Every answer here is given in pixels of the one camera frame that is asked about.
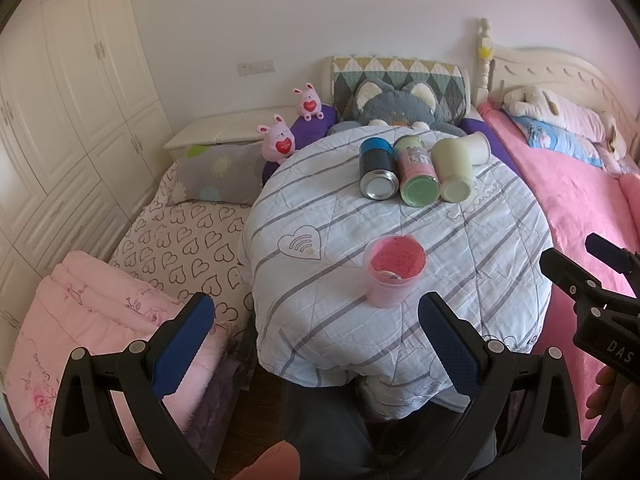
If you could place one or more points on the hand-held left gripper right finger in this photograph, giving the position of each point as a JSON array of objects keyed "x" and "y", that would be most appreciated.
[{"x": 450, "y": 350}]

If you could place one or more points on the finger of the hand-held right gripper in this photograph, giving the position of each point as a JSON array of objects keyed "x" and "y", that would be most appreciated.
[
  {"x": 607, "y": 249},
  {"x": 567, "y": 272}
]

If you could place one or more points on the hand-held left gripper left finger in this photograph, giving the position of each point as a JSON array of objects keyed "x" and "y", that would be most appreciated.
[{"x": 182, "y": 347}]

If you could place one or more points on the pink plastic cup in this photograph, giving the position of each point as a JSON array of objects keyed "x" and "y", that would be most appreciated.
[{"x": 395, "y": 280}]

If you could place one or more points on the white plastic cup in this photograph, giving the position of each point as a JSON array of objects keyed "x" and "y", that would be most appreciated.
[{"x": 479, "y": 147}]

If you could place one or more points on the cream plastic cup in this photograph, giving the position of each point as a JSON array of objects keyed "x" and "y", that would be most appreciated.
[{"x": 452, "y": 170}]

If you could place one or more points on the person's right hand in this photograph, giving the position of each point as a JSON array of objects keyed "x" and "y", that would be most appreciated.
[{"x": 602, "y": 395}]

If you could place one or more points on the person's left hand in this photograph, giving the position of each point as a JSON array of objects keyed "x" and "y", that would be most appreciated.
[{"x": 272, "y": 462}]

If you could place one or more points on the pink bed blanket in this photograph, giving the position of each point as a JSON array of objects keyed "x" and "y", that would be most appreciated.
[{"x": 565, "y": 210}]

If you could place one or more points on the folded pink quilt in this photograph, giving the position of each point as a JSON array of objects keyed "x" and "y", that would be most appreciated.
[{"x": 100, "y": 320}]

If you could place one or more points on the heart print bed sheet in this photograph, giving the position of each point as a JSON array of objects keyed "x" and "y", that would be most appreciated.
[{"x": 180, "y": 245}]

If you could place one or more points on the blue cartoon print pillow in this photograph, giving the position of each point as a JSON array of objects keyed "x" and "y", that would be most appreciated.
[{"x": 555, "y": 137}]

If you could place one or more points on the striped white tablecloth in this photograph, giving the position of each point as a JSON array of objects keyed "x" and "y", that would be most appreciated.
[{"x": 325, "y": 280}]

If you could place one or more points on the purple cushion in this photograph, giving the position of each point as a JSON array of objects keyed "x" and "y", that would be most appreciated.
[
  {"x": 312, "y": 132},
  {"x": 492, "y": 147}
]

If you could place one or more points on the person's grey trouser legs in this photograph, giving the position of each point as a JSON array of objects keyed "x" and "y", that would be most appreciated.
[{"x": 330, "y": 435}]

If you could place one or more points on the white and pink plush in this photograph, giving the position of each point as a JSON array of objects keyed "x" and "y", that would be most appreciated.
[{"x": 540, "y": 102}]

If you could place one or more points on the grey flower print pillow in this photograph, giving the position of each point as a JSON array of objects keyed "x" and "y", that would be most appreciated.
[{"x": 220, "y": 175}]

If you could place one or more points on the cream bed headboard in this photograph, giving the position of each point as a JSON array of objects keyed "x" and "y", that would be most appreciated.
[{"x": 550, "y": 70}]

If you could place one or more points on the blue metal can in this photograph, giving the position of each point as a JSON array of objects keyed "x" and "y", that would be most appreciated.
[{"x": 378, "y": 165}]

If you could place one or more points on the white nightstand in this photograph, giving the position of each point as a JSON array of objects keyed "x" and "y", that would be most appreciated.
[{"x": 230, "y": 127}]

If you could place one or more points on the large pink bunny plush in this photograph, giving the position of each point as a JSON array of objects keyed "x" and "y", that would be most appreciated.
[{"x": 279, "y": 142}]

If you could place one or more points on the grey cat plush cushion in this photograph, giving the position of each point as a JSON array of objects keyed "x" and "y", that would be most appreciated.
[{"x": 390, "y": 102}]

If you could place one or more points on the white wardrobe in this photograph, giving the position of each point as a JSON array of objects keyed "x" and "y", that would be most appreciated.
[{"x": 75, "y": 110}]

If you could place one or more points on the diamond patterned quilted cushion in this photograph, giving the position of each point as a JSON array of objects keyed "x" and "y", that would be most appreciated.
[{"x": 395, "y": 66}]

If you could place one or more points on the small pink bunny plush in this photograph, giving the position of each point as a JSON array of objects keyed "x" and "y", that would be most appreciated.
[{"x": 309, "y": 104}]

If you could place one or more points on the wall switch panel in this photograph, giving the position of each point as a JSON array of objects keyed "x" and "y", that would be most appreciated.
[{"x": 256, "y": 68}]

